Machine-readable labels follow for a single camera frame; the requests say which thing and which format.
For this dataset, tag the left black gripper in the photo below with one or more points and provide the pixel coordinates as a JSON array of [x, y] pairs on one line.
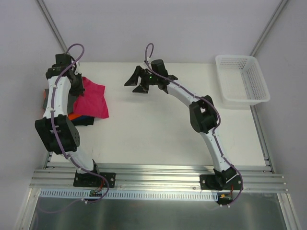
[[78, 84]]

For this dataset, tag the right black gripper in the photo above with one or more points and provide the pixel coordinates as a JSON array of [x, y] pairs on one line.
[[145, 80]]

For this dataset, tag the pink t shirt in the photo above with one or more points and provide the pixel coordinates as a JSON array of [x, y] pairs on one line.
[[92, 102]]

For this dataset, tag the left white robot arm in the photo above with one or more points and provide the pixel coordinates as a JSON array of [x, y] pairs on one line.
[[57, 132]]

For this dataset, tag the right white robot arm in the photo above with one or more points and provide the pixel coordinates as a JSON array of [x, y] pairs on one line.
[[204, 118]]

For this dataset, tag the orange t shirt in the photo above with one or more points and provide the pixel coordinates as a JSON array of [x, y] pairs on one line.
[[73, 116]]

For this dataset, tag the blue t shirt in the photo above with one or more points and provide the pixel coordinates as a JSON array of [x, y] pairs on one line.
[[83, 117]]

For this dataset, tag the black t shirt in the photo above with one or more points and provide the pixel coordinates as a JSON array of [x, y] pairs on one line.
[[86, 122]]

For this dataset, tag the white plastic basket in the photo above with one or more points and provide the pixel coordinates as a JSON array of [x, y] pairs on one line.
[[241, 80]]

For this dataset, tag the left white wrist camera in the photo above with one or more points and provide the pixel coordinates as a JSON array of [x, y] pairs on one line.
[[77, 67]]

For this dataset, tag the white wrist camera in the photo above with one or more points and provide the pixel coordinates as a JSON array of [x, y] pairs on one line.
[[77, 67], [147, 62]]

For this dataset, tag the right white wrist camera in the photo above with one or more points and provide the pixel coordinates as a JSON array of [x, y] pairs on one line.
[[147, 62]]

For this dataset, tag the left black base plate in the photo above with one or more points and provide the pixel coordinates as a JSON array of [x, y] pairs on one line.
[[88, 180]]

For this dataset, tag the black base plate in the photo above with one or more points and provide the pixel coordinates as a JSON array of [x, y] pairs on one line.
[[88, 180], [214, 182]]

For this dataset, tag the aluminium rail frame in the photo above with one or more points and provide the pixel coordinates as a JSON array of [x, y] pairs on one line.
[[149, 143]]

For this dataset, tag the white slotted cable duct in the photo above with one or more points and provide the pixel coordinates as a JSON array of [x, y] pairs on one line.
[[131, 195]]

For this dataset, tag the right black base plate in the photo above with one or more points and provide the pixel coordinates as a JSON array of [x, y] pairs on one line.
[[214, 182]]

